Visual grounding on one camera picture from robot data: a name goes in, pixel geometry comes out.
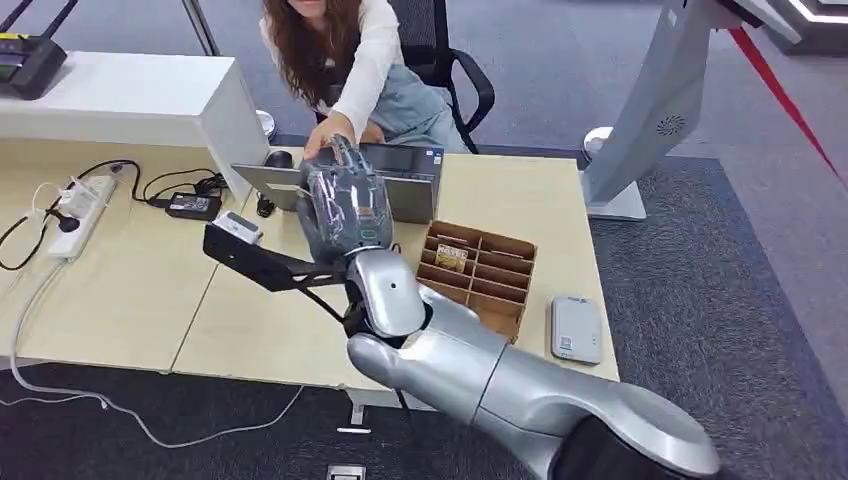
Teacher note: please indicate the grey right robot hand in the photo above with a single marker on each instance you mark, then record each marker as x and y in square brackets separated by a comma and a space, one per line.
[344, 205]

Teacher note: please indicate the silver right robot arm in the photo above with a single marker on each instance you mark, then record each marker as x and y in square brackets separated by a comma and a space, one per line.
[464, 371]

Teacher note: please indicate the grey laptop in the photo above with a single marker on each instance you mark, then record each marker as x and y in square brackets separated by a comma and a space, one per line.
[411, 179]

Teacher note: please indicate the black mouse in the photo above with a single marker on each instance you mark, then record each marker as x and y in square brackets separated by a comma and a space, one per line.
[278, 160]

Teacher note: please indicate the round silver bin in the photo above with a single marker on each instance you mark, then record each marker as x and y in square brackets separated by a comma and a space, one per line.
[266, 124]

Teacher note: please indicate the printed card in box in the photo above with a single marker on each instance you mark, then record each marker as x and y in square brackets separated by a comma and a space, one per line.
[451, 258]

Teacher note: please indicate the person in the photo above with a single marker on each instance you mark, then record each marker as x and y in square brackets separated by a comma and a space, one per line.
[358, 60]

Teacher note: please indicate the black power adapter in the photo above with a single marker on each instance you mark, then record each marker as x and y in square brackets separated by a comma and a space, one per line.
[192, 206]

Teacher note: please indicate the wooden card box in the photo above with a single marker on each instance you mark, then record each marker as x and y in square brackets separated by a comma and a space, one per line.
[490, 285]

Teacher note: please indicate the black office chair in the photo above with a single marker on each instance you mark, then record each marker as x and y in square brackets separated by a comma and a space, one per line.
[437, 46]

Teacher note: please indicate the white desk leg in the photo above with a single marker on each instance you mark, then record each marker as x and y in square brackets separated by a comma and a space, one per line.
[371, 397]

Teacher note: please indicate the black metal pole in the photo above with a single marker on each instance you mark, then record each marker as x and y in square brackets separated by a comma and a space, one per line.
[199, 28]

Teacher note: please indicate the white cabinet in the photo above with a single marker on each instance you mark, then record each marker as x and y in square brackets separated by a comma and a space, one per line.
[132, 99]

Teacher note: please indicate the round white base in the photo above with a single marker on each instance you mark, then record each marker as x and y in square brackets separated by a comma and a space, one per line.
[594, 139]

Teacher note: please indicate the white power strip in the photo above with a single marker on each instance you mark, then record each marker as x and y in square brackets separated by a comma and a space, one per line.
[83, 215]

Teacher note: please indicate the grey flat phone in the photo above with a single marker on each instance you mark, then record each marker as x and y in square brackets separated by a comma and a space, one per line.
[576, 330]

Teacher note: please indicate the white plug charger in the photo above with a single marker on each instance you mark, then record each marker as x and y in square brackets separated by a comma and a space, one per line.
[78, 197]

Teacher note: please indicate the steel floor socket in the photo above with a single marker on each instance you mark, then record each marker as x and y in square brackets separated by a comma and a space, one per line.
[346, 473]

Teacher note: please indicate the grey kiosk stand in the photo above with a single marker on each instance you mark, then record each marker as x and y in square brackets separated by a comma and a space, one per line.
[656, 112]

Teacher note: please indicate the black router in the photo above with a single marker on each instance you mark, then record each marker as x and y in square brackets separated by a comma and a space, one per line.
[30, 63]

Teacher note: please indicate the red floor tape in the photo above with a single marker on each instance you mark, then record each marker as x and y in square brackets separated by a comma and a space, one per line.
[778, 93]

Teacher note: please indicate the black white lit platform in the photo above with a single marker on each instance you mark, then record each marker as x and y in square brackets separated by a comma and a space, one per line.
[818, 23]

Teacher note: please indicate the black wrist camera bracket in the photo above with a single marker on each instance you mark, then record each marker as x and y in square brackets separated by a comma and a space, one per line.
[258, 262]

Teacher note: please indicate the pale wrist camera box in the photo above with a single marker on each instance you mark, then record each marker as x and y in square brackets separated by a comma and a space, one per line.
[237, 226]

